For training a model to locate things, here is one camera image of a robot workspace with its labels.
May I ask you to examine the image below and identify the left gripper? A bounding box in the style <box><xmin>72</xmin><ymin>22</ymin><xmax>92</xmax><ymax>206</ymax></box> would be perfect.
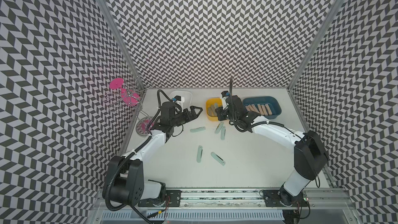
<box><xmin>171</xmin><ymin>105</ymin><xmax>203</xmax><ymax>126</ymax></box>

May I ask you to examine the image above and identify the yellow storage box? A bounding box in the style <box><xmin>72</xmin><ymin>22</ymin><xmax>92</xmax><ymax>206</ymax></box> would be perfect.
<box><xmin>206</xmin><ymin>98</ymin><xmax>222</xmax><ymax>121</ymax></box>

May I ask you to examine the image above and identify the mint fruit knife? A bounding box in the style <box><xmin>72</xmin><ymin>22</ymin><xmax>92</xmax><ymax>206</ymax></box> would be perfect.
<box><xmin>197</xmin><ymin>145</ymin><xmax>203</xmax><ymax>163</ymax></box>
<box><xmin>190</xmin><ymin>127</ymin><xmax>206</xmax><ymax>133</ymax></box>
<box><xmin>220</xmin><ymin>126</ymin><xmax>226</xmax><ymax>141</ymax></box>
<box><xmin>215</xmin><ymin>122</ymin><xmax>224</xmax><ymax>134</ymax></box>
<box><xmin>211</xmin><ymin>152</ymin><xmax>226</xmax><ymax>166</ymax></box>

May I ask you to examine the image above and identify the white storage box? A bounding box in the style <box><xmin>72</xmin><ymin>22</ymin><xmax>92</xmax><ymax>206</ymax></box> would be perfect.
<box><xmin>169</xmin><ymin>90</ymin><xmax>192</xmax><ymax>110</ymax></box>

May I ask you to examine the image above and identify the dark teal storage box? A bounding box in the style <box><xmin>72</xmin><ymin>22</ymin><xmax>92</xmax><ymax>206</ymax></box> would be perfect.
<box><xmin>243</xmin><ymin>96</ymin><xmax>282</xmax><ymax>119</ymax></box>

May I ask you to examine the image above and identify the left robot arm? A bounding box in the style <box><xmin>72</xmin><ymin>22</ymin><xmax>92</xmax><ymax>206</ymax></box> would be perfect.
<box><xmin>102</xmin><ymin>90</ymin><xmax>203</xmax><ymax>211</ymax></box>

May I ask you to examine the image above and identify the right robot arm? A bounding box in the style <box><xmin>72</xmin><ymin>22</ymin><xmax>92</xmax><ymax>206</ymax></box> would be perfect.
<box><xmin>217</xmin><ymin>78</ymin><xmax>329</xmax><ymax>206</ymax></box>

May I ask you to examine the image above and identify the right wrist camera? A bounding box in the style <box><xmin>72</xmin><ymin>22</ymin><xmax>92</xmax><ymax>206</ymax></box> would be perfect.
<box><xmin>220</xmin><ymin>91</ymin><xmax>230</xmax><ymax>100</ymax></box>

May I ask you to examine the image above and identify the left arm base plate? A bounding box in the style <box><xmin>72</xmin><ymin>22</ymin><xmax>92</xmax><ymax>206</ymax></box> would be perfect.
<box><xmin>138</xmin><ymin>190</ymin><xmax>182</xmax><ymax>208</ymax></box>

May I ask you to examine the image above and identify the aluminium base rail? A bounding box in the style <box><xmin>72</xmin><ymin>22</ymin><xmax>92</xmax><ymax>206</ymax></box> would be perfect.
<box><xmin>93</xmin><ymin>186</ymin><xmax>355</xmax><ymax>212</ymax></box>

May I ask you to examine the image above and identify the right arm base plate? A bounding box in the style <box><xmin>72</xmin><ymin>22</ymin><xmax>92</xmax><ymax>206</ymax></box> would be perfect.
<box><xmin>260</xmin><ymin>188</ymin><xmax>307</xmax><ymax>208</ymax></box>

